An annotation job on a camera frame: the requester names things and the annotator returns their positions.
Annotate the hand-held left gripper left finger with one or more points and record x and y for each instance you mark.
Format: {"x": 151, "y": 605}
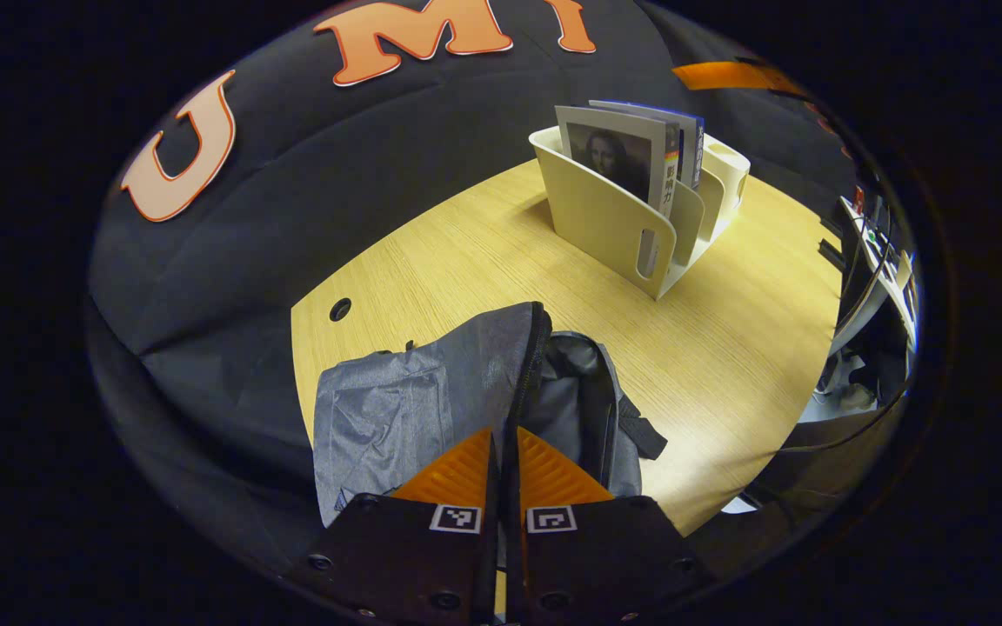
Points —
{"x": 414, "y": 565}

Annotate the grey schoolbag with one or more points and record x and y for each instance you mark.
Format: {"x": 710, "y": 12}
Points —
{"x": 431, "y": 391}

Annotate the blue picture cover book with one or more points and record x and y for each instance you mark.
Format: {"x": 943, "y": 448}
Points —
{"x": 688, "y": 143}

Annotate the portrait cover book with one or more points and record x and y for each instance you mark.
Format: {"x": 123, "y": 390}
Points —
{"x": 614, "y": 156}

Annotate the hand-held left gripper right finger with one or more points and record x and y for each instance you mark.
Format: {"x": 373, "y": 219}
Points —
{"x": 597, "y": 565}

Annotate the white side table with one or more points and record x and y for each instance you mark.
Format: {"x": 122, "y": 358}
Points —
{"x": 862, "y": 309}

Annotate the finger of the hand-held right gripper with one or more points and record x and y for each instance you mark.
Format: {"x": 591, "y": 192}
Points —
{"x": 727, "y": 76}

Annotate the cream bookshelf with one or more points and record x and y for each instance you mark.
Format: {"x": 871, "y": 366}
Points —
{"x": 605, "y": 217}

